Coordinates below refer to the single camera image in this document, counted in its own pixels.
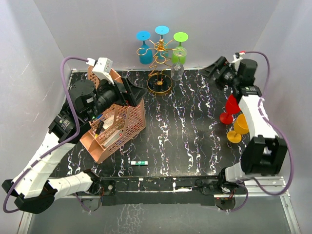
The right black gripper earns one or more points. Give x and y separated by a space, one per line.
221 63

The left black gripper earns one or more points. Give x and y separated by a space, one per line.
133 93

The green wine glass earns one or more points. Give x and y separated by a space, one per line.
179 53

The clear wine glass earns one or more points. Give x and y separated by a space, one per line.
177 70

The red wine glass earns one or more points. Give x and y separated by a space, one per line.
232 108

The yellow wine glass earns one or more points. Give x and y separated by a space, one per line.
240 128

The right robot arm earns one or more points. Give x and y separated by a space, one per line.
266 150

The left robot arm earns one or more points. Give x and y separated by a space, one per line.
33 188

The blue wine glass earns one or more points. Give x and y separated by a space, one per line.
144 52

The cyan wine glass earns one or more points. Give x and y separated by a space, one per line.
162 31

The pink plastic file organizer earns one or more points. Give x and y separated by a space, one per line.
131 120

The silver box in organizer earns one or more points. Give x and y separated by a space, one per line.
112 138

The black yellow marker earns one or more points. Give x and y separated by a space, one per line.
99 128

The green white glue stick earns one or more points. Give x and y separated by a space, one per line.
139 163

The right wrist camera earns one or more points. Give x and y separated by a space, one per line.
238 56

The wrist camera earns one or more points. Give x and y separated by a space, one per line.
101 68
238 56

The gold wire glass rack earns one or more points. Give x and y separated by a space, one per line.
158 82

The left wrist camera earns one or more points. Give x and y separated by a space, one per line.
101 68

